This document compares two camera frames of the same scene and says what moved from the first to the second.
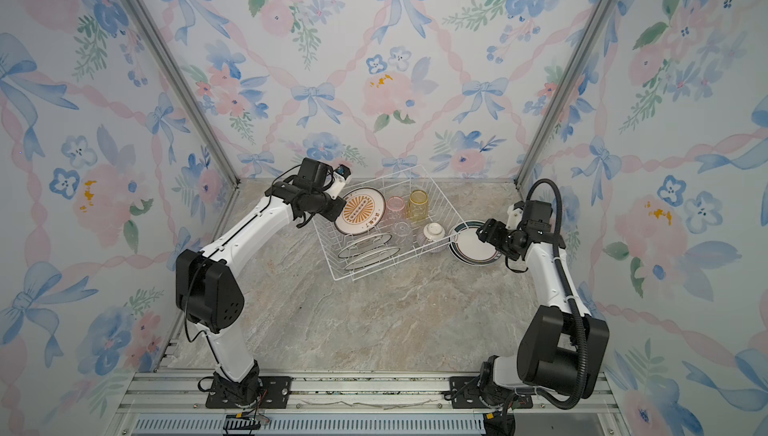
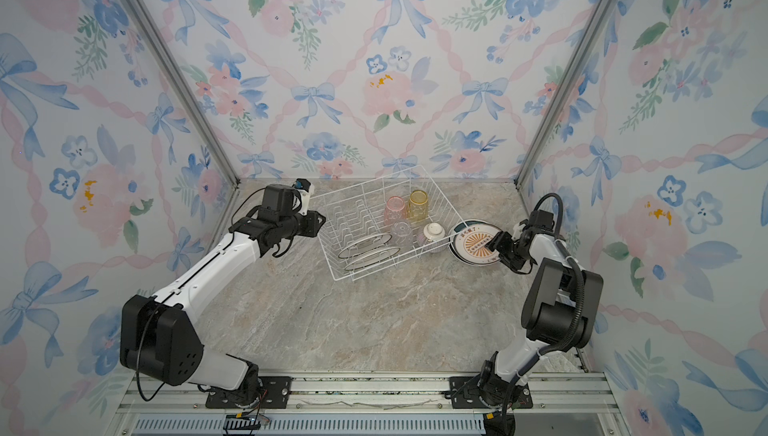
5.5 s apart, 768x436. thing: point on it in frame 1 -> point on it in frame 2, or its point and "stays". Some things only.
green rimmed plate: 469,249 stays
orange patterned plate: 363,212 -> 471,243
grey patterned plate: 365,244 stays
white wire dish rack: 387,223 stays
